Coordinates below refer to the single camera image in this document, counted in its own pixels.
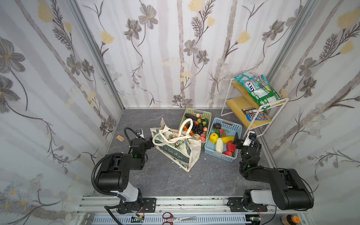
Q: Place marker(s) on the green snack bag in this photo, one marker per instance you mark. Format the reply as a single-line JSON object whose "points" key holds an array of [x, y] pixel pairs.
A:
{"points": [[258, 89]]}

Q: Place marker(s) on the white metal wooden shelf rack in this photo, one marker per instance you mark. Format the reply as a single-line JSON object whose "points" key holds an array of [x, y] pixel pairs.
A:
{"points": [[236, 105]]}

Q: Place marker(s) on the beige toy garlic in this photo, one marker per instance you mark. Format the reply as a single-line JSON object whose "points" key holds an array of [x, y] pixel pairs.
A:
{"points": [[196, 136]]}

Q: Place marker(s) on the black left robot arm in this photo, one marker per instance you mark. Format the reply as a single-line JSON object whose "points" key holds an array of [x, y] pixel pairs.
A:
{"points": [[110, 175]]}

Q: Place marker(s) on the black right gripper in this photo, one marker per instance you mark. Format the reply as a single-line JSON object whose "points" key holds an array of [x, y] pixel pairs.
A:
{"points": [[241, 142]]}

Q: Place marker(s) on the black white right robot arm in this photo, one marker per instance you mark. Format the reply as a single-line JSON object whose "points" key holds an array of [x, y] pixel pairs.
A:
{"points": [[287, 189]]}

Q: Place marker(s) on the brown candy bag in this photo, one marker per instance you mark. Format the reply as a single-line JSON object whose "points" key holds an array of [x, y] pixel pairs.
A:
{"points": [[248, 111]]}

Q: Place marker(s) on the cream canvas grocery bag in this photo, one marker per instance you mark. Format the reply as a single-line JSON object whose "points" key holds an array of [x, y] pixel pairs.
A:
{"points": [[178, 145]]}

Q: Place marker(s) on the light green plastic basket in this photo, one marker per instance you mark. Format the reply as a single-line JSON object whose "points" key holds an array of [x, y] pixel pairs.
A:
{"points": [[197, 116]]}

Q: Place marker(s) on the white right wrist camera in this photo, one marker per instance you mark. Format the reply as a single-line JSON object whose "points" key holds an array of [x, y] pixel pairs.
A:
{"points": [[250, 139]]}

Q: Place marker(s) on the red handled scissors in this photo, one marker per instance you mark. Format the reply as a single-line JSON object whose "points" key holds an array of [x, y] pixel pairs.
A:
{"points": [[170, 219]]}

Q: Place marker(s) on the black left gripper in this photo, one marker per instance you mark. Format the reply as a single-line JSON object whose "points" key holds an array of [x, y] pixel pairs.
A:
{"points": [[150, 143]]}

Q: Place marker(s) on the black toy grapes bunch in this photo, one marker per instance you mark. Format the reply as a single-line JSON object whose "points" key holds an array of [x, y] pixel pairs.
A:
{"points": [[197, 129]]}

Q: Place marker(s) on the light blue plastic basket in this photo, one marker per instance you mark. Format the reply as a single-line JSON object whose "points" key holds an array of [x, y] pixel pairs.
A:
{"points": [[227, 133]]}

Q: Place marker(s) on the small tan card box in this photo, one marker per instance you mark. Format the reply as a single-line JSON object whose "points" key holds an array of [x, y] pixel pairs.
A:
{"points": [[120, 138]]}

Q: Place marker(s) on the dark brown toy fruit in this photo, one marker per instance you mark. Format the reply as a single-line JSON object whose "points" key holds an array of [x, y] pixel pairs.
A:
{"points": [[217, 126]]}

